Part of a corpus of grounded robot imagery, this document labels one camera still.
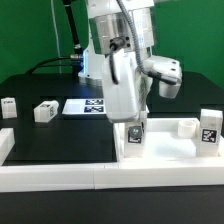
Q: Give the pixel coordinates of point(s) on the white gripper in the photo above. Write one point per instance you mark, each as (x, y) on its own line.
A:
(125, 100)

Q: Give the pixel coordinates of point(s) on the white square tabletop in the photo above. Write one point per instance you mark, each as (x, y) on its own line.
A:
(162, 142)

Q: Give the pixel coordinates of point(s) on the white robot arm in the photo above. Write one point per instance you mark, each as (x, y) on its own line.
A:
(121, 32)

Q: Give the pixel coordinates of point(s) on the white sheet with tags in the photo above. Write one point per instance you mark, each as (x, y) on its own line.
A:
(84, 106)

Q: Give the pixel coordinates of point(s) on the white front barrier wall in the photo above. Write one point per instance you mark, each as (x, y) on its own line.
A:
(128, 174)

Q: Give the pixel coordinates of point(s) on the white barrier wall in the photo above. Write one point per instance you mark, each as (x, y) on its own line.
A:
(128, 174)
(7, 142)

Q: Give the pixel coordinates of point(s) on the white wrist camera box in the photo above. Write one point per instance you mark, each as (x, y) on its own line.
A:
(168, 72)

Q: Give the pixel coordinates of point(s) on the white left barrier wall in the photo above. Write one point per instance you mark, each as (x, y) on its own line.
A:
(7, 142)

